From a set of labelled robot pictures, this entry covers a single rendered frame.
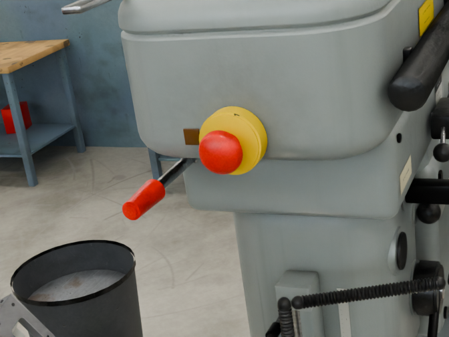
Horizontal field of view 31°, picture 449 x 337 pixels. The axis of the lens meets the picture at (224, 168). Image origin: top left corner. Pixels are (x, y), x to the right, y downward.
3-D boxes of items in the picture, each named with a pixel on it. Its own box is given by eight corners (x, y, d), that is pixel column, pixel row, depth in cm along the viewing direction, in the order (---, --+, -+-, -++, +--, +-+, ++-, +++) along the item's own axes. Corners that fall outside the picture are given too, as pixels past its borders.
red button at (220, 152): (240, 179, 69) (234, 135, 68) (198, 178, 71) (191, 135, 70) (253, 164, 72) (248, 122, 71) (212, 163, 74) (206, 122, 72)
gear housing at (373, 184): (400, 225, 81) (395, 132, 78) (184, 214, 91) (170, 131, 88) (448, 116, 110) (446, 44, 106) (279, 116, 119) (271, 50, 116)
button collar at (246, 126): (264, 176, 72) (256, 112, 70) (203, 174, 74) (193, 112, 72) (271, 168, 74) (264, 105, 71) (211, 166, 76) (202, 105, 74)
